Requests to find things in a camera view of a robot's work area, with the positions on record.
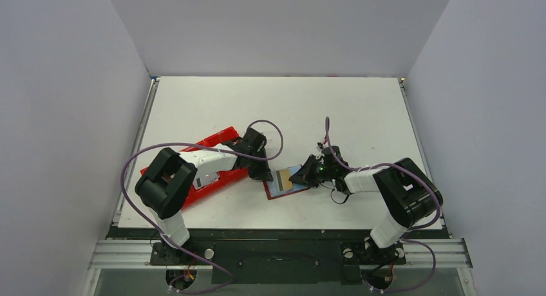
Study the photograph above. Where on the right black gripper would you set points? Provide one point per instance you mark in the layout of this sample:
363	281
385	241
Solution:
310	172

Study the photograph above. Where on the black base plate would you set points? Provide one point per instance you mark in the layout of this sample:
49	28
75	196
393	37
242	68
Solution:
272	256

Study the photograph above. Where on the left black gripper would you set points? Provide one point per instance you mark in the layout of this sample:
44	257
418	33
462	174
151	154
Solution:
259	168

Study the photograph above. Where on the aluminium frame rail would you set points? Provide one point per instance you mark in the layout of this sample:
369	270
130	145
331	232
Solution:
124	254

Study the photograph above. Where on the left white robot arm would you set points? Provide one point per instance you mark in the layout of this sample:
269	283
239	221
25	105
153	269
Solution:
171	222

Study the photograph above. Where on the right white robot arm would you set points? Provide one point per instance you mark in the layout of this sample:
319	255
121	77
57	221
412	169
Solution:
412	200

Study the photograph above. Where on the silver credit card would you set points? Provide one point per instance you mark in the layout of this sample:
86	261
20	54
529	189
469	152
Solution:
205	180

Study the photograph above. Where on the red leather card holder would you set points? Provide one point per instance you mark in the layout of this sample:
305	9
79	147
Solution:
271	187

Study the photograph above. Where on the red plastic tray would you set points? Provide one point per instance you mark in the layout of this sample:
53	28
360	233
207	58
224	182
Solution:
169	178

